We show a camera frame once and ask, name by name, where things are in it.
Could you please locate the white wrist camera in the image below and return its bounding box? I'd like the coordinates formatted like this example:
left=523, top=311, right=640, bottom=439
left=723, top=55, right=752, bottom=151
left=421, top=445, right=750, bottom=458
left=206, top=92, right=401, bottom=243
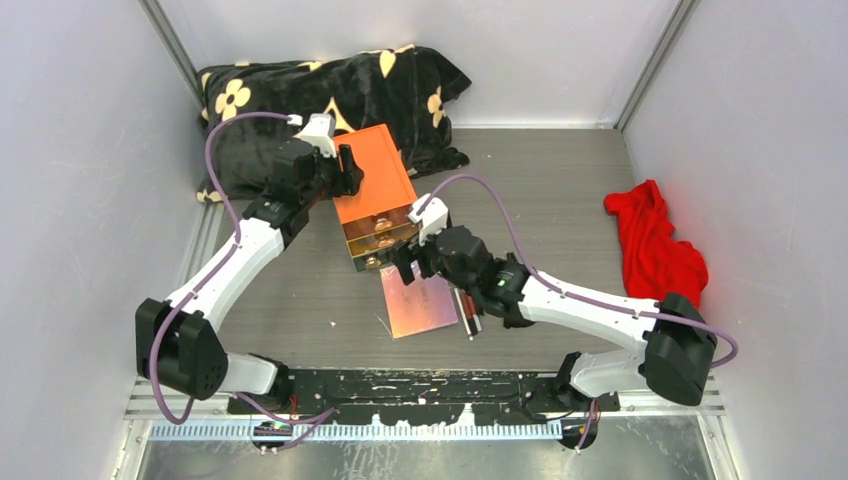
left=294, top=113, right=337, bottom=158
left=407, top=194, right=449, bottom=246

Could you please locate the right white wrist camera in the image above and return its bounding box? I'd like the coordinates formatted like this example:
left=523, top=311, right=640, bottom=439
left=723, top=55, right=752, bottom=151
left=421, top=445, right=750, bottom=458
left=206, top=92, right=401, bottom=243
left=407, top=194, right=449, bottom=246

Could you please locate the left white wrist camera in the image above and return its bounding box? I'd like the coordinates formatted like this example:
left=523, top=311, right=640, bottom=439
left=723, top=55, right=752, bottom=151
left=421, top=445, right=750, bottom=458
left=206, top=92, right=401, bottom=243
left=294, top=113, right=337, bottom=158

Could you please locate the orange drawer organizer box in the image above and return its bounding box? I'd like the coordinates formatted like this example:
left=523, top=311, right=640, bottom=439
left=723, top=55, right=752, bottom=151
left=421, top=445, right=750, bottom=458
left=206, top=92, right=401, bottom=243
left=333, top=124, right=418, bottom=271

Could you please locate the large pink eyeshadow palette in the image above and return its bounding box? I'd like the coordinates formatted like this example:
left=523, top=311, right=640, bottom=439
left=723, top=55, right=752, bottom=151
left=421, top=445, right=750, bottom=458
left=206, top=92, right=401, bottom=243
left=380, top=263, right=459, bottom=339

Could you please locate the black floral blanket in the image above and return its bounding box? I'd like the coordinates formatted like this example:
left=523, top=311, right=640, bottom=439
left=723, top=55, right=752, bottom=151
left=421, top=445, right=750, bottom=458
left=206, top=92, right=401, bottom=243
left=197, top=45, right=472, bottom=203

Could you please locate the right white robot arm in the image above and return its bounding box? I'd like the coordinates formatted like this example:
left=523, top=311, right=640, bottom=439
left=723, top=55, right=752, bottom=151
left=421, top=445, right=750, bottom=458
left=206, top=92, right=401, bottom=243
left=388, top=226, right=717, bottom=411

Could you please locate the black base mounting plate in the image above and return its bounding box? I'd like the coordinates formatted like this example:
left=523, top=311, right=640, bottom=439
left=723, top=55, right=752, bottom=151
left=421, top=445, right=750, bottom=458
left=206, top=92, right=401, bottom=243
left=228, top=369, right=590, bottom=427

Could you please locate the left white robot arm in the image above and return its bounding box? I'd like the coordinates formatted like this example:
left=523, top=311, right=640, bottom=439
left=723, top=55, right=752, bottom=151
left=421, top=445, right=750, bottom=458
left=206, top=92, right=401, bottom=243
left=135, top=139, right=364, bottom=413

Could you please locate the white makeup pencil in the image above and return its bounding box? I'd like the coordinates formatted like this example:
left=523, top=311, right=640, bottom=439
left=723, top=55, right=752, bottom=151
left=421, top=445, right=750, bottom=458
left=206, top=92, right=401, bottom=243
left=453, top=288, right=479, bottom=340

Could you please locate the red cloth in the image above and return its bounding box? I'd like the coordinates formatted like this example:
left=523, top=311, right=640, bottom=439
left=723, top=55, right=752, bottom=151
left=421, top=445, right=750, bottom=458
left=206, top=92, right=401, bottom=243
left=603, top=179, right=709, bottom=307

